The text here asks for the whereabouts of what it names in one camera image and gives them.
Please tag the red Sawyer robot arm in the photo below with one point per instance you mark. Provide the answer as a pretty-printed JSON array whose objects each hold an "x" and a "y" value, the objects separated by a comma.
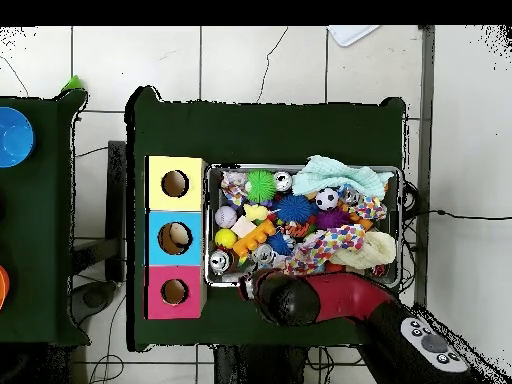
[{"x": 344, "y": 296}]

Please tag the blue bowl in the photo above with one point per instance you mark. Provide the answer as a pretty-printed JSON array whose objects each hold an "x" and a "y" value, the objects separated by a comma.
[{"x": 14, "y": 138}]

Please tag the crushed clear plastic bottle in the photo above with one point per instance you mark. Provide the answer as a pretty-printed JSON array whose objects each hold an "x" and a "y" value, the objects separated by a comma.
[{"x": 351, "y": 194}]

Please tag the black and white soccer ball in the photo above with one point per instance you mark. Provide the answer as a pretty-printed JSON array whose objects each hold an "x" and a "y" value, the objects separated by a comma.
[{"x": 327, "y": 198}]

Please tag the blue spiky ball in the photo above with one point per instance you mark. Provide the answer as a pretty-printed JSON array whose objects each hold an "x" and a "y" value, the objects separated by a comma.
[{"x": 294, "y": 208}]

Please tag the yellow ball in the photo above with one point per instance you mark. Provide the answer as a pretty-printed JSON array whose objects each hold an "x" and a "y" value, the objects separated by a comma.
[{"x": 225, "y": 238}]

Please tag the polka dot cloth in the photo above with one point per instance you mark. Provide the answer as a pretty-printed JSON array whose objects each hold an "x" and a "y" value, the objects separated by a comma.
[{"x": 332, "y": 242}]

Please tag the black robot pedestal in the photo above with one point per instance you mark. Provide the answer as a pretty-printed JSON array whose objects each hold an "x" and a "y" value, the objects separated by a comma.
[{"x": 260, "y": 368}]

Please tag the orange bowl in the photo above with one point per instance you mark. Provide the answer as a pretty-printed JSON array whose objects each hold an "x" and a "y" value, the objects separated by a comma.
[{"x": 3, "y": 286}]

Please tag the mint green cloth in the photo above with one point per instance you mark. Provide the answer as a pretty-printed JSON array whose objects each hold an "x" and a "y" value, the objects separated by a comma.
[{"x": 332, "y": 176}]

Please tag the white tray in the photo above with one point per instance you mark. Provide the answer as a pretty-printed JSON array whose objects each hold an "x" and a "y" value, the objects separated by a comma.
[{"x": 352, "y": 34}]

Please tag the white baseball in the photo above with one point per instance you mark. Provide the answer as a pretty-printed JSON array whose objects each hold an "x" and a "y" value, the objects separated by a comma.
[{"x": 226, "y": 216}]

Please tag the silver can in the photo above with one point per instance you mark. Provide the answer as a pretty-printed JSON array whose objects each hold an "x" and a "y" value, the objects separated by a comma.
[{"x": 262, "y": 253}]

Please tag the purple spiky ball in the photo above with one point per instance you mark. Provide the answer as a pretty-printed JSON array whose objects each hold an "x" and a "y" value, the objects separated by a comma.
[{"x": 331, "y": 219}]

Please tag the cream knitted cloth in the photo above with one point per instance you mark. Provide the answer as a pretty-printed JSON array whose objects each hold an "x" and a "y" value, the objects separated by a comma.
[{"x": 376, "y": 250}]

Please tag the small green object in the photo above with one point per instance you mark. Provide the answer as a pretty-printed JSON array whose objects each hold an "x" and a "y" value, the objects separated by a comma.
[{"x": 72, "y": 84}]

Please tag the wooden box with three holes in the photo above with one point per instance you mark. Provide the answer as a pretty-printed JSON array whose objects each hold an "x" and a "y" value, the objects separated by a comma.
[{"x": 192, "y": 256}]

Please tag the shallow clear mesh bin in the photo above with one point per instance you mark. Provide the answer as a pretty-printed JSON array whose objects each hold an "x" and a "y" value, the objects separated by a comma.
[{"x": 392, "y": 224}]

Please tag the green spiky ball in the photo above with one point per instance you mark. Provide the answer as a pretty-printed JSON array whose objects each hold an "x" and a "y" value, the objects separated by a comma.
[{"x": 260, "y": 186}]

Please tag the orange toy brick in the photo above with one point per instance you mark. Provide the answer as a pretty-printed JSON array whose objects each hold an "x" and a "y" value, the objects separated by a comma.
[{"x": 254, "y": 238}]

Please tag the dark green side tablecloth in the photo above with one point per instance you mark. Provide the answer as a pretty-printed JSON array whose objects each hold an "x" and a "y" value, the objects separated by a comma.
[{"x": 44, "y": 220}]

